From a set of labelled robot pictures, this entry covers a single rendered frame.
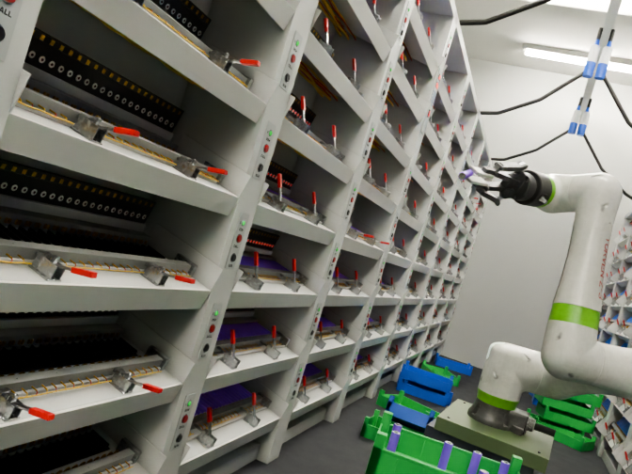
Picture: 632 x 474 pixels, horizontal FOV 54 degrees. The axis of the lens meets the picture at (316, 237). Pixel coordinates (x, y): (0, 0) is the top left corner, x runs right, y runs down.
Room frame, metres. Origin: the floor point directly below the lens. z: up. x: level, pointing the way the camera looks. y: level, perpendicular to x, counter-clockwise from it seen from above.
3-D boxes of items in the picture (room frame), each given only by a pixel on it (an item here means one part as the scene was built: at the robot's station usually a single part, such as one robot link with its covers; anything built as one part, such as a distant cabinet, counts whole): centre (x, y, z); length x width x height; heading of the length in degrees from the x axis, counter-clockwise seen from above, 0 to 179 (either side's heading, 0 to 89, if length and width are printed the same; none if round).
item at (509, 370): (1.94, -0.70, 0.48); 0.16 x 0.13 x 0.19; 90
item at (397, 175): (2.68, -0.21, 0.91); 0.20 x 0.09 x 1.81; 71
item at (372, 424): (2.59, -0.58, 0.04); 0.30 x 0.20 x 0.08; 71
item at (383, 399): (3.14, -0.71, 0.04); 0.30 x 0.20 x 0.08; 46
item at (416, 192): (3.34, -0.44, 0.91); 0.20 x 0.09 x 1.81; 71
